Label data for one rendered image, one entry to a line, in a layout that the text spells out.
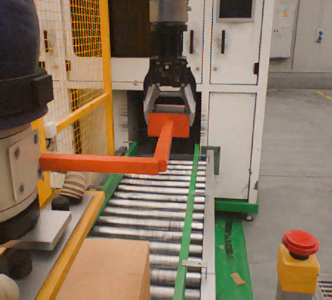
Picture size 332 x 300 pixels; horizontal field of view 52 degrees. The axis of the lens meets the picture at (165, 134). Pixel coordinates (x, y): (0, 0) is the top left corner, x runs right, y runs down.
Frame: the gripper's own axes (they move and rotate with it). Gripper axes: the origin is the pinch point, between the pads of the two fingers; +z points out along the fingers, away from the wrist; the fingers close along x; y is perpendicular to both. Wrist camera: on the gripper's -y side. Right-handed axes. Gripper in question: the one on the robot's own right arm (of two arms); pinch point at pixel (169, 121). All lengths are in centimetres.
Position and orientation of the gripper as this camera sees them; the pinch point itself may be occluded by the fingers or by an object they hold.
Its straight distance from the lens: 74.3
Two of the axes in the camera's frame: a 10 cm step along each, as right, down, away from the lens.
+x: 10.0, 0.2, -0.6
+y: -0.6, 3.0, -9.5
